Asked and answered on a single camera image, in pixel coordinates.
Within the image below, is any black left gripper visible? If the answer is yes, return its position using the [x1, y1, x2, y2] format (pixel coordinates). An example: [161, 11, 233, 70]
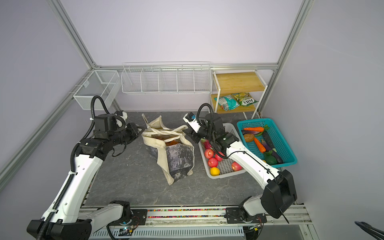
[109, 122, 145, 147]

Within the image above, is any cream canvas grocery bag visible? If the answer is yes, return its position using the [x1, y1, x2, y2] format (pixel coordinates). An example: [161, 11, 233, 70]
[142, 114, 195, 186]

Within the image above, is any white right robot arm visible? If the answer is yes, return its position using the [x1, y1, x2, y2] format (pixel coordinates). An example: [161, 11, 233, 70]
[183, 103, 297, 222]

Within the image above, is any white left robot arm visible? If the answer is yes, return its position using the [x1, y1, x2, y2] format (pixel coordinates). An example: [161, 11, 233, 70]
[27, 96, 144, 240]

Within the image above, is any teal snack bag lower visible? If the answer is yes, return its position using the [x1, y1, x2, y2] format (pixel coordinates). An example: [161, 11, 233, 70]
[218, 95, 240, 112]

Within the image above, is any green snack bag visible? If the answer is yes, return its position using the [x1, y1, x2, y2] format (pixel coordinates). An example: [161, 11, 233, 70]
[232, 93, 257, 107]

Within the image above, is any red apple in basket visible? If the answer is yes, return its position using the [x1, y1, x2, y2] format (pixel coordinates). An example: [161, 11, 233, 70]
[204, 149, 215, 159]

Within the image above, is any white plastic fruit basket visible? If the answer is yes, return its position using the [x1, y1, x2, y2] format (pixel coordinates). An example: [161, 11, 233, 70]
[199, 139, 246, 179]

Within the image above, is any yellow lemon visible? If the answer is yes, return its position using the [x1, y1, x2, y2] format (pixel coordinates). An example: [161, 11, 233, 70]
[210, 167, 220, 177]

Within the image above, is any two-tier wooden shelf rack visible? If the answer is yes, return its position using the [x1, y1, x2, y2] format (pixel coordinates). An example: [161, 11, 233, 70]
[211, 70, 268, 120]

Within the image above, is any white mesh box basket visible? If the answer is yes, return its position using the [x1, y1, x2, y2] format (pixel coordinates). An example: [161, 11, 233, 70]
[73, 70, 122, 111]

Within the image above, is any teal plastic vegetable basket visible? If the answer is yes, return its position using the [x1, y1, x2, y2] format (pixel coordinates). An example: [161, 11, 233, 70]
[237, 118, 298, 168]

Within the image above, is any dark purple eggplant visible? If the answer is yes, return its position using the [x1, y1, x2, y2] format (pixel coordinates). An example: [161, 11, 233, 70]
[262, 131, 284, 164]

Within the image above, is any green avocado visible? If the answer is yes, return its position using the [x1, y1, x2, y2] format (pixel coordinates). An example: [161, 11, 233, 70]
[264, 155, 278, 166]

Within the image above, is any black tripod leg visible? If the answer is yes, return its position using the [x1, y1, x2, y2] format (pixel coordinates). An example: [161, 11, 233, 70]
[355, 221, 384, 240]

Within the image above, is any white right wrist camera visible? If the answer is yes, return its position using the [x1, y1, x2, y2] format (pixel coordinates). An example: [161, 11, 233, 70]
[183, 112, 201, 133]

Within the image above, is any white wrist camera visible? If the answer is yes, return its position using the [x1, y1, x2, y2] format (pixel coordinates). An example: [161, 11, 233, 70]
[115, 111, 128, 123]
[183, 112, 201, 133]

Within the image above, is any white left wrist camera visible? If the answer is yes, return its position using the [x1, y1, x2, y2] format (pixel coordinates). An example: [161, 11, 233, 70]
[115, 111, 128, 123]

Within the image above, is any white wire wall basket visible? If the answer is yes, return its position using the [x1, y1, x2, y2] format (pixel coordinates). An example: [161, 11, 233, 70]
[121, 62, 212, 94]

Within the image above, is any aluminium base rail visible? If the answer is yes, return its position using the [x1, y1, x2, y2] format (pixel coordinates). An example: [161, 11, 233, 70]
[58, 203, 314, 240]

